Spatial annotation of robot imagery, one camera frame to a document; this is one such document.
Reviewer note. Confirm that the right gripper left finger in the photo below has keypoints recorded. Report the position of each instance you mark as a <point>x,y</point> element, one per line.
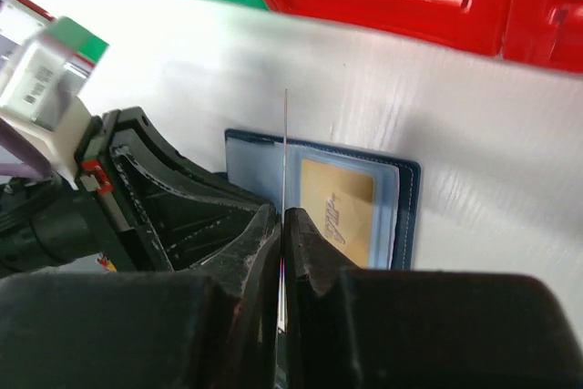
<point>212,327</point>

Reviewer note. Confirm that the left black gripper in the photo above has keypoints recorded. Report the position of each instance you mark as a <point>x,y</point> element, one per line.
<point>176,211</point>

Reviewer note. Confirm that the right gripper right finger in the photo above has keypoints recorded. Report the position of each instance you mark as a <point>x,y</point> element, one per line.
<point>349,327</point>

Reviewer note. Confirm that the thin card edge-on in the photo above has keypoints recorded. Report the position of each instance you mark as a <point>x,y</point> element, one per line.
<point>282,318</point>

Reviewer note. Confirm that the blue leather card holder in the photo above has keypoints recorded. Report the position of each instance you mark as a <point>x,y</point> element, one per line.
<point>254,163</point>

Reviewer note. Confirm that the gold card in holder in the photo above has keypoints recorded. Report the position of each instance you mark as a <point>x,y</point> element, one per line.
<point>340,203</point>

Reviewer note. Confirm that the right red plastic bin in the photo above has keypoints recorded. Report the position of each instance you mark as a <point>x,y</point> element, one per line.
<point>545,33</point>

